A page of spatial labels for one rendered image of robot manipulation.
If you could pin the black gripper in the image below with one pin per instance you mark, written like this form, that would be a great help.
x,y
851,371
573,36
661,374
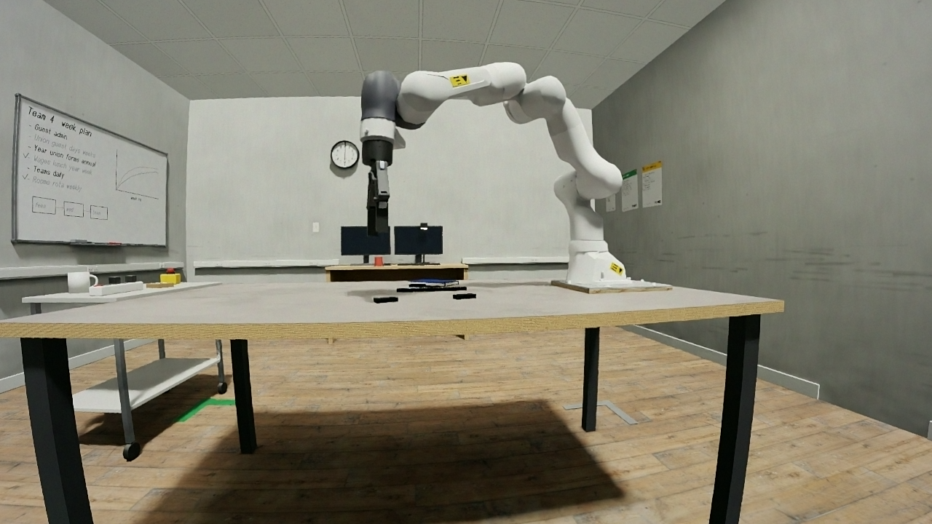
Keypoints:
x,y
374,152

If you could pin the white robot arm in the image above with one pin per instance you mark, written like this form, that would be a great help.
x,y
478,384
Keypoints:
x,y
422,92

